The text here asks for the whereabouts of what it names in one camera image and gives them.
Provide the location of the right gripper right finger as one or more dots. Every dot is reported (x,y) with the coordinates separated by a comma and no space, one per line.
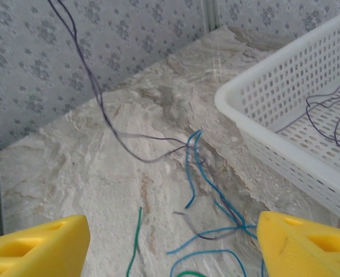
(302,248)

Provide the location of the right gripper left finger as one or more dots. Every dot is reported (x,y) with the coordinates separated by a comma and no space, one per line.
(42,248)

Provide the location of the white perforated plastic basket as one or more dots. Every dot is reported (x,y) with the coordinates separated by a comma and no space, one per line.
(244,106)

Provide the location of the aluminium frame post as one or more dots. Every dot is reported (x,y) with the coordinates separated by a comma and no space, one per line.
(211,14)

